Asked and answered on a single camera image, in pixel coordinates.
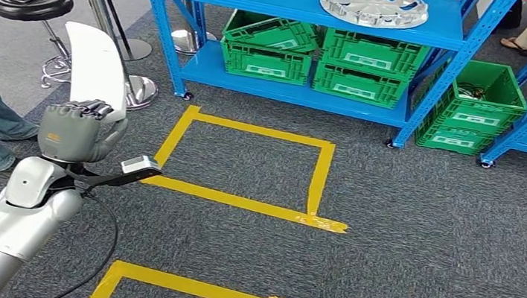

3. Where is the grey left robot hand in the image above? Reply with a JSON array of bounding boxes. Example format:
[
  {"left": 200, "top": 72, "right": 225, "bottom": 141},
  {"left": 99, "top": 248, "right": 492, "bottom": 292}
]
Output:
[{"left": 34, "top": 93, "right": 132, "bottom": 171}]

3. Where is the white curved plastic part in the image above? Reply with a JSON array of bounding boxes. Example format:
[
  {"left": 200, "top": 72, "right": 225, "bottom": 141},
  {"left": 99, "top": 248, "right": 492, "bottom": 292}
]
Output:
[{"left": 54, "top": 21, "right": 137, "bottom": 126}]

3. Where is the yellow floor tape square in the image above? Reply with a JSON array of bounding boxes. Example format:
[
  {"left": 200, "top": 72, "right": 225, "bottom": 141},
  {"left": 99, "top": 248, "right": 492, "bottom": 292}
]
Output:
[{"left": 137, "top": 100, "right": 361, "bottom": 235}]

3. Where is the grey wheel hubcap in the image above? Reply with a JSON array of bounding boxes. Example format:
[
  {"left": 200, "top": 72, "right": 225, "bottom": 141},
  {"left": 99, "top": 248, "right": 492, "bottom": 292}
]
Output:
[{"left": 317, "top": 0, "right": 431, "bottom": 34}]

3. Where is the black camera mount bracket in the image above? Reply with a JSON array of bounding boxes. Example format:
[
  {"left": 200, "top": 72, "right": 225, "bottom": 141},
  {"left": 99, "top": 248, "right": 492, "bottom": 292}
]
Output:
[{"left": 63, "top": 157, "right": 164, "bottom": 196}]

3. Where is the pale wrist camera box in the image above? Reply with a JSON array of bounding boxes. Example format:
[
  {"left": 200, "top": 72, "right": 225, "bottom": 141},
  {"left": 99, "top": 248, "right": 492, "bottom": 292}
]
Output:
[{"left": 119, "top": 153, "right": 160, "bottom": 179}]

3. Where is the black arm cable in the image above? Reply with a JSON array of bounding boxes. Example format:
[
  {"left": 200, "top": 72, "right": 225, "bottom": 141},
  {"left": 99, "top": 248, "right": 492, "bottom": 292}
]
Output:
[{"left": 43, "top": 188, "right": 124, "bottom": 298}]

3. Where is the black cables bundle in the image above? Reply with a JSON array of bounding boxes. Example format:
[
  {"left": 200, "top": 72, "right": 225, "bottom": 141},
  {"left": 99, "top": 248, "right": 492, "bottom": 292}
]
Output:
[{"left": 456, "top": 82, "right": 489, "bottom": 103}]

